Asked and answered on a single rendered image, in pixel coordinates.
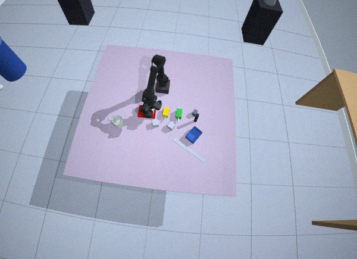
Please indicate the red tray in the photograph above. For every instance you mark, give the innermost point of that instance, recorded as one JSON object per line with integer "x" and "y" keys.
{"x": 140, "y": 114}

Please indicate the white mug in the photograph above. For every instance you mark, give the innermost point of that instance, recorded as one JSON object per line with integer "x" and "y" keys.
{"x": 118, "y": 121}

